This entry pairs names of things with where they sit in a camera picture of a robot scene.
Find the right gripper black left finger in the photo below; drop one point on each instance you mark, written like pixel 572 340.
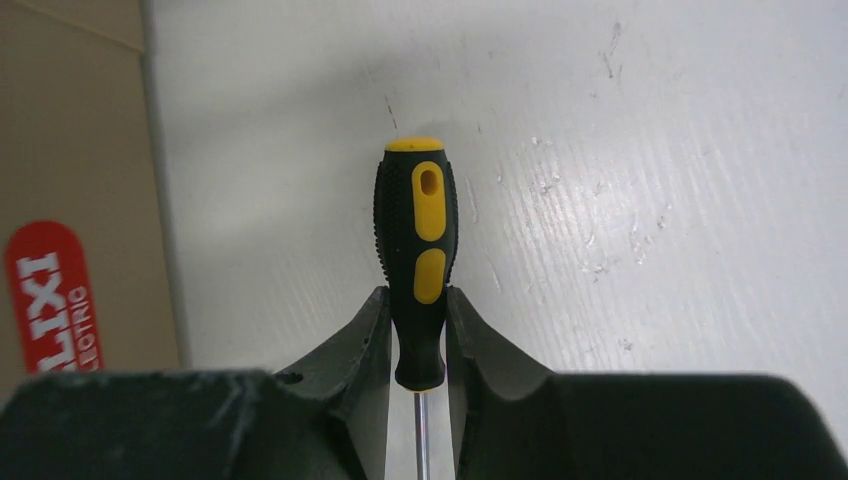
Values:
pixel 323 417

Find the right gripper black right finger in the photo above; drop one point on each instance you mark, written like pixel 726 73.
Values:
pixel 513 418

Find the black yellow screwdriver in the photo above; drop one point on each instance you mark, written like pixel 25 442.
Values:
pixel 416 230

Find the tan plastic toolbox with lid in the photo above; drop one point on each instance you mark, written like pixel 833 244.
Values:
pixel 84 283

